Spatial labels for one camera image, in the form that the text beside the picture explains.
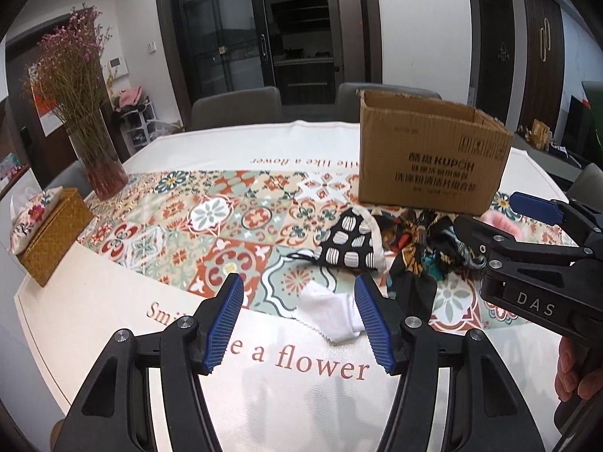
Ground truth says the black white patterned pouch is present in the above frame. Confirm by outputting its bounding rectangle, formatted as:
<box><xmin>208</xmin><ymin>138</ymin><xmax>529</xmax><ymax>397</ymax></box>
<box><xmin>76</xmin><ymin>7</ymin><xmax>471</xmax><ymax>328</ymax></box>
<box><xmin>288</xmin><ymin>206</ymin><xmax>386</xmax><ymax>272</ymax></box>

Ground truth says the glass vase with dried flowers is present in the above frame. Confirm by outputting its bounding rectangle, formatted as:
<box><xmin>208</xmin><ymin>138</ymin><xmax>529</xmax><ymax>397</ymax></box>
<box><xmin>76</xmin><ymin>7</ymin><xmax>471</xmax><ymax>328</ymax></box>
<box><xmin>29</xmin><ymin>6</ymin><xmax>128</xmax><ymax>200</ymax></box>

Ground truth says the dark patterned silk scarf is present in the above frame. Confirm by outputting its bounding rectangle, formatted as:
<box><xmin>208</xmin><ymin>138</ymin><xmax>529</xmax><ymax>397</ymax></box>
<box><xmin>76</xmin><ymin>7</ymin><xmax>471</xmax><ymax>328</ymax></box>
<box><xmin>372</xmin><ymin>208</ymin><xmax>485</xmax><ymax>333</ymax></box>

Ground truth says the grey dining chair middle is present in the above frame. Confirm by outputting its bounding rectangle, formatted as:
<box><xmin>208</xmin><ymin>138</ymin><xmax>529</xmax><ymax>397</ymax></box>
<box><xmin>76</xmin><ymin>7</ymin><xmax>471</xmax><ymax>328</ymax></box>
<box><xmin>334</xmin><ymin>83</ymin><xmax>442</xmax><ymax>124</ymax></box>

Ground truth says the woven yellow tissue box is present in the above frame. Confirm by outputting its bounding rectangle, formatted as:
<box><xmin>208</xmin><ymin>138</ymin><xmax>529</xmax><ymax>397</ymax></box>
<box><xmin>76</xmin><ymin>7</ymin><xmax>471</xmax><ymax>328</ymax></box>
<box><xmin>17</xmin><ymin>188</ymin><xmax>94</xmax><ymax>287</ymax></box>

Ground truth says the floral fabric tissue cover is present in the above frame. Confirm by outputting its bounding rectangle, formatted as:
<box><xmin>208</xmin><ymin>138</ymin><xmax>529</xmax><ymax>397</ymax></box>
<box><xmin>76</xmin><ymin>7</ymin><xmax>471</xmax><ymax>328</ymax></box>
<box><xmin>9</xmin><ymin>187</ymin><xmax>63</xmax><ymax>255</ymax></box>

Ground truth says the black television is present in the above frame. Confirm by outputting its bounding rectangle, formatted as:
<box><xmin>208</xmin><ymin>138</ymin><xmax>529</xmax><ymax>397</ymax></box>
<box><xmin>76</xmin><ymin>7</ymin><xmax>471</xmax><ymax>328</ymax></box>
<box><xmin>561</xmin><ymin>97</ymin><xmax>602</xmax><ymax>162</ymax></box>

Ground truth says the grey dining chair right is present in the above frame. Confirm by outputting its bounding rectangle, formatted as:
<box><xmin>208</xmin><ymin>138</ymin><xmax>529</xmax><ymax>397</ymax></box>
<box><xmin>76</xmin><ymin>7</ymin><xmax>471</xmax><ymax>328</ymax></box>
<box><xmin>566</xmin><ymin>163</ymin><xmax>603</xmax><ymax>211</ymax></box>

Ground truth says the pink fluffy wristband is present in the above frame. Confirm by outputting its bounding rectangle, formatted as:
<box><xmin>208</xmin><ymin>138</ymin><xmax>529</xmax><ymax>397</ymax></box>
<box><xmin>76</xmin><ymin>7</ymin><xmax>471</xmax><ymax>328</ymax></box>
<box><xmin>479</xmin><ymin>210</ymin><xmax>523</xmax><ymax>241</ymax></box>

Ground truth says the person's right hand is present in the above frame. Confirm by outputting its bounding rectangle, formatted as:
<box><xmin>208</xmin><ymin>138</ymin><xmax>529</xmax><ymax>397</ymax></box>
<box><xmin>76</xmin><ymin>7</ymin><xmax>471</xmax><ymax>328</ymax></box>
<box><xmin>554</xmin><ymin>337</ymin><xmax>603</xmax><ymax>402</ymax></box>

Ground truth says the patterned white tablecloth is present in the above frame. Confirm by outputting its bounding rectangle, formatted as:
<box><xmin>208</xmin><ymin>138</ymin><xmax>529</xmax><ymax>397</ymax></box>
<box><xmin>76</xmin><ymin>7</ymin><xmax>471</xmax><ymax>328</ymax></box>
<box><xmin>13</xmin><ymin>119</ymin><xmax>581</xmax><ymax>452</ymax></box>

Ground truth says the brown cardboard box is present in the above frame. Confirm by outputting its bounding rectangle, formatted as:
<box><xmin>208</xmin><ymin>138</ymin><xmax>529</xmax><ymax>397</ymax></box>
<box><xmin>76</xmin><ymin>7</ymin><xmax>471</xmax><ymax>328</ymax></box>
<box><xmin>358</xmin><ymin>96</ymin><xmax>513</xmax><ymax>215</ymax></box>

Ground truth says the wall intercom panel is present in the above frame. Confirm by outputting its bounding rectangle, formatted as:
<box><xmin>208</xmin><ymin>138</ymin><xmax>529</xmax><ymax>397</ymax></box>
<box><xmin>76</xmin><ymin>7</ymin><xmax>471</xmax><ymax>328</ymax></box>
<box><xmin>108</xmin><ymin>56</ymin><xmax>129</xmax><ymax>79</ymax></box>

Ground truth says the black glass sliding door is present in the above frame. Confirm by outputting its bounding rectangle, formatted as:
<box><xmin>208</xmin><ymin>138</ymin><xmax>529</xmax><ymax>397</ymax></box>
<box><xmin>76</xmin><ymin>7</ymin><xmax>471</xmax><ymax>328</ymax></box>
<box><xmin>156</xmin><ymin>0</ymin><xmax>383</xmax><ymax>127</ymax></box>

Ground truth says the low white tv cabinet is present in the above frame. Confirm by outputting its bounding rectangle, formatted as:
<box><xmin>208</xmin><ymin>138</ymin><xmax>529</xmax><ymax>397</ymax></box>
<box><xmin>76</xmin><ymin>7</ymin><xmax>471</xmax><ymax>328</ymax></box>
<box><xmin>512</xmin><ymin>133</ymin><xmax>583</xmax><ymax>173</ymax></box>

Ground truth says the grey dining chair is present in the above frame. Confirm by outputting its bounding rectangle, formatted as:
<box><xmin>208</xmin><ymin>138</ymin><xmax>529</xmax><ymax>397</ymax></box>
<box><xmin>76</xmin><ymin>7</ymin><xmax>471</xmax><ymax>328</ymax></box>
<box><xmin>566</xmin><ymin>163</ymin><xmax>603</xmax><ymax>211</ymax></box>
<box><xmin>188</xmin><ymin>86</ymin><xmax>283</xmax><ymax>131</ymax></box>
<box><xmin>334</xmin><ymin>83</ymin><xmax>442</xmax><ymax>124</ymax></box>

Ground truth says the grey dining chair left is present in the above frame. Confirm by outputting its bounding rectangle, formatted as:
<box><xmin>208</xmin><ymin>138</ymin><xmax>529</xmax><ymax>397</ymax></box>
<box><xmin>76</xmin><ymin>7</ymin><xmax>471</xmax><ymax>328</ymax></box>
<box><xmin>188</xmin><ymin>86</ymin><xmax>283</xmax><ymax>131</ymax></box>

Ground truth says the dark wooden door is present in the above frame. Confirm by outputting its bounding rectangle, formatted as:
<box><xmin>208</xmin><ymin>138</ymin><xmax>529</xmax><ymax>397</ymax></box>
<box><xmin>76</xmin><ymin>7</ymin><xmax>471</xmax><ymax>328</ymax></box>
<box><xmin>476</xmin><ymin>0</ymin><xmax>515</xmax><ymax>124</ymax></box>

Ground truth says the small white cloth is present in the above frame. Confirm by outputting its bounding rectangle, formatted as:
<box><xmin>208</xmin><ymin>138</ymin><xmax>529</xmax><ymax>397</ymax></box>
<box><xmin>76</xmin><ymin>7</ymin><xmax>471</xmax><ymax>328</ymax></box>
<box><xmin>293</xmin><ymin>282</ymin><xmax>365</xmax><ymax>345</ymax></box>

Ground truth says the white shoe rack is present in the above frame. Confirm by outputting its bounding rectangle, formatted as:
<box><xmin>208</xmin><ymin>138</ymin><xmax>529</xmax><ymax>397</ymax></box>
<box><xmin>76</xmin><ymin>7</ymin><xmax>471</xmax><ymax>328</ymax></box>
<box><xmin>115</xmin><ymin>86</ymin><xmax>158</xmax><ymax>154</ymax></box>

